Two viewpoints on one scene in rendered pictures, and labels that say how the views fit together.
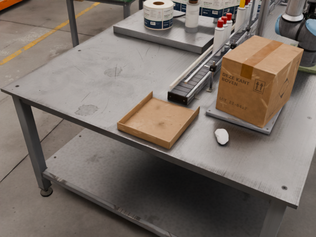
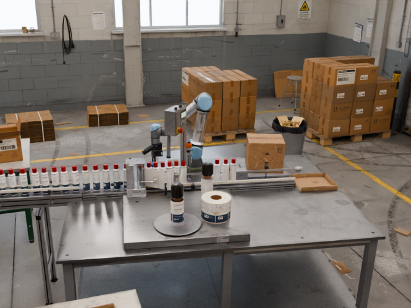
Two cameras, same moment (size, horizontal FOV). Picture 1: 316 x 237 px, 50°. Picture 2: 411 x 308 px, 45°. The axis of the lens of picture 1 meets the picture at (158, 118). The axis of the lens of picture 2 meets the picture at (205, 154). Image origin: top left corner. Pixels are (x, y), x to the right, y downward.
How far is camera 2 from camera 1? 4.84 m
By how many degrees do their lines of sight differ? 104
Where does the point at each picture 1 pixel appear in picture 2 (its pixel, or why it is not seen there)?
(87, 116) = (345, 200)
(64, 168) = (342, 296)
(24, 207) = not seen: outside the picture
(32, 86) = (362, 227)
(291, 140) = not seen: hidden behind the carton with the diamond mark
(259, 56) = (271, 138)
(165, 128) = (315, 180)
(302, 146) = not seen: hidden behind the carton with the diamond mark
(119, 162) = (301, 278)
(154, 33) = (235, 211)
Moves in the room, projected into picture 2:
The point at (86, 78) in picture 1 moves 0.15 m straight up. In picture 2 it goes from (323, 216) to (325, 197)
